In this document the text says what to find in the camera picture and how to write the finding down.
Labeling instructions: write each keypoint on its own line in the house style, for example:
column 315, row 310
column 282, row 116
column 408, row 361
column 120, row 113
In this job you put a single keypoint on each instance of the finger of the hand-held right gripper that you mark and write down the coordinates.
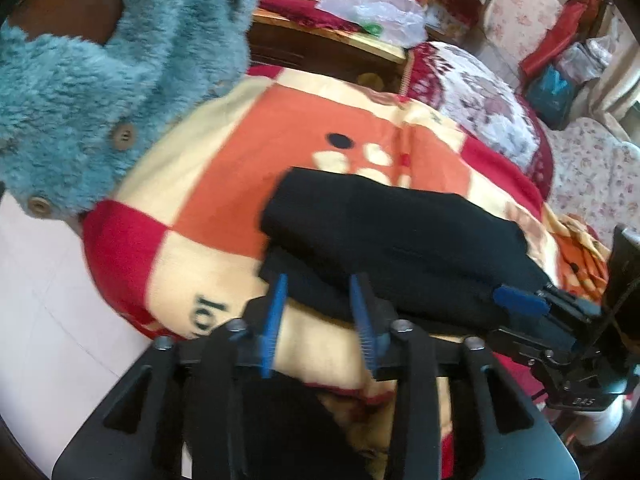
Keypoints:
column 520, row 345
column 520, row 299

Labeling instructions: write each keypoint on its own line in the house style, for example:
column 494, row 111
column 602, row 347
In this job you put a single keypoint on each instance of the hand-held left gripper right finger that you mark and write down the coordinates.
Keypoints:
column 361, row 320

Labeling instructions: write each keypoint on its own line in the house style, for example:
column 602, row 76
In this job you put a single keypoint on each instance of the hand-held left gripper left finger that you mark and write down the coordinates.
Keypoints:
column 272, row 330

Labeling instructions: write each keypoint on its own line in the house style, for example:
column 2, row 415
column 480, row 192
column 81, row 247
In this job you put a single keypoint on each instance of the black pants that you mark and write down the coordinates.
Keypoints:
column 390, row 240

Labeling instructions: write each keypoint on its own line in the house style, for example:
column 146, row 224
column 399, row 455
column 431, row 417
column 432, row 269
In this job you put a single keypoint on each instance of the red orange cream checked blanket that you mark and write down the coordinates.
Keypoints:
column 210, row 170

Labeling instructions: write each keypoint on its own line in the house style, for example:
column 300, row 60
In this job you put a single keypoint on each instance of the red white floral pillow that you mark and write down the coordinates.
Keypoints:
column 480, row 105

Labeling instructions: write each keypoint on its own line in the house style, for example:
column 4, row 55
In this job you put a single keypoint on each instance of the teal shopping bag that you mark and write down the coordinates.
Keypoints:
column 550, row 92

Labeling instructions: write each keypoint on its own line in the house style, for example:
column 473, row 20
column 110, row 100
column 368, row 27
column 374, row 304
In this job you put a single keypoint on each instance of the white plastic bags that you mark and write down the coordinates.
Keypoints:
column 580, row 62

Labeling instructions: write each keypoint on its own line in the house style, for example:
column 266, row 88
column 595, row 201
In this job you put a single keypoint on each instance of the shiny red bag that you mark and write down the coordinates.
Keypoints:
column 560, row 35

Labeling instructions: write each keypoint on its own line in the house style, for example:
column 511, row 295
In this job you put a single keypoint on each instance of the wooden desk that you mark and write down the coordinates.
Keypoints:
column 310, row 55

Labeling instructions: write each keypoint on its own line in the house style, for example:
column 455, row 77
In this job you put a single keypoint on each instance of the teal fluffy coat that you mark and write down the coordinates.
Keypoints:
column 75, row 85

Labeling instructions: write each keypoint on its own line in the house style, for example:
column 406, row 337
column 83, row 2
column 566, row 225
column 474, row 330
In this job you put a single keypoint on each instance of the clear plastic bag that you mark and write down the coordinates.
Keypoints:
column 370, row 5

